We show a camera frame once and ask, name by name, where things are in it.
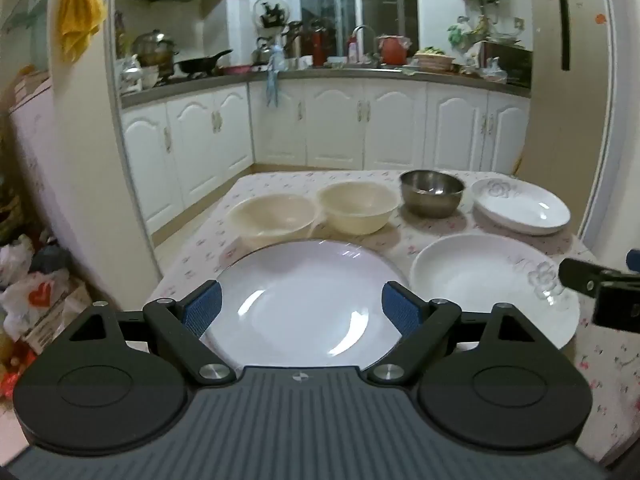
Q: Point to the yellow towel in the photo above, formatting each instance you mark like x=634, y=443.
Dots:
x=80, y=10

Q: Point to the red thermos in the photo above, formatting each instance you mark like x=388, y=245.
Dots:
x=319, y=47

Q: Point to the cream plastic bowl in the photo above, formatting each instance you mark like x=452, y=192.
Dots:
x=357, y=207
x=270, y=220

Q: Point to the steel kettle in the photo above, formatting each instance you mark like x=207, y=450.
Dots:
x=265, y=52

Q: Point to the white detergent bottle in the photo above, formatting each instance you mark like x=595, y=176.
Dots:
x=354, y=52

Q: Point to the white plate with grey flower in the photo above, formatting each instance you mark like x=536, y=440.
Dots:
x=475, y=280
x=525, y=205

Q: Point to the stainless steel bowl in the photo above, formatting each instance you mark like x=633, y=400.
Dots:
x=432, y=200

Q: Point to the black frying pan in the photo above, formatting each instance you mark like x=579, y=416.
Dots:
x=197, y=64

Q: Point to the beige refrigerator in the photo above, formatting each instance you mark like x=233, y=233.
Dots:
x=575, y=110

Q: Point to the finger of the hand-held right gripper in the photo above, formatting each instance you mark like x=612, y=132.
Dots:
x=580, y=275
x=634, y=260

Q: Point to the red cooking pot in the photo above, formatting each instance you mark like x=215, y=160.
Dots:
x=393, y=51

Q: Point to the white plastic bag red print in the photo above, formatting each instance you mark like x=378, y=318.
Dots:
x=37, y=295

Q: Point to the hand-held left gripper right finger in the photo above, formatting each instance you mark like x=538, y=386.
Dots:
x=400, y=310

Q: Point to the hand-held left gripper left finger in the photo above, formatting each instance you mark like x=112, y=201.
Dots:
x=205, y=307

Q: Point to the cherry print tablecloth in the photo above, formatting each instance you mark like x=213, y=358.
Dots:
x=210, y=250

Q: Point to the steel stockpot with lid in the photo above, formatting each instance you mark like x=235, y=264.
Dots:
x=152, y=50

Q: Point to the white kitchen base cabinets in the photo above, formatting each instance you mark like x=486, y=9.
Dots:
x=325, y=130

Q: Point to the basket of vegetables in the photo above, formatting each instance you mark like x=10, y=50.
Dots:
x=434, y=60

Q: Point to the large plain white plate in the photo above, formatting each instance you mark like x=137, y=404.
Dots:
x=300, y=300

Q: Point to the grey kitchen countertop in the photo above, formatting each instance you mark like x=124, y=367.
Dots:
x=210, y=82

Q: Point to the blue hanging cloth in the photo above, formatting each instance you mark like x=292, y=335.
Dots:
x=272, y=82

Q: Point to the kitchen faucet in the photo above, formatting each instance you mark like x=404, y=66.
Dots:
x=367, y=30

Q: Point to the small white pot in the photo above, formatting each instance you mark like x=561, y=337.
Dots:
x=131, y=76

